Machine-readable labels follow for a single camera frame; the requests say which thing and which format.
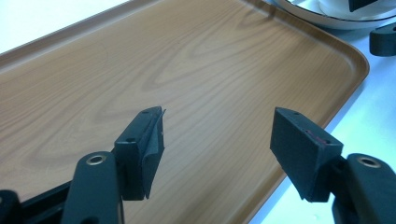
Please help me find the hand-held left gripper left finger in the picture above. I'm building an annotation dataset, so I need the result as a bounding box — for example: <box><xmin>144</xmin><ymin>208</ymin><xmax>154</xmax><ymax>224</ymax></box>
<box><xmin>113</xmin><ymin>105</ymin><xmax>167</xmax><ymax>202</ymax></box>

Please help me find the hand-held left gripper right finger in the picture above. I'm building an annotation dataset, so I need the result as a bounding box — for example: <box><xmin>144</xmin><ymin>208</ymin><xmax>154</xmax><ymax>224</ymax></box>
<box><xmin>269</xmin><ymin>106</ymin><xmax>345</xmax><ymax>203</ymax></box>

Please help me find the wood-grain brown tray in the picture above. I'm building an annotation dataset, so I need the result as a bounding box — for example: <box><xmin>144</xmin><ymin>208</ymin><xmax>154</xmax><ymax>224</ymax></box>
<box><xmin>0</xmin><ymin>0</ymin><xmax>371</xmax><ymax>224</ymax></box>

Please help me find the white cup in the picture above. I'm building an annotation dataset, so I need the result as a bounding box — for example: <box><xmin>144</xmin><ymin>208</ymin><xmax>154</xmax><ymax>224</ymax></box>
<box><xmin>318</xmin><ymin>0</ymin><xmax>396</xmax><ymax>21</ymax></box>

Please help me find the white plate with dark rim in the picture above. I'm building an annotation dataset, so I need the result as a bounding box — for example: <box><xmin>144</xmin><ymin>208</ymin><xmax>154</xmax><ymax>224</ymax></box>
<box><xmin>270</xmin><ymin>0</ymin><xmax>396</xmax><ymax>31</ymax></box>

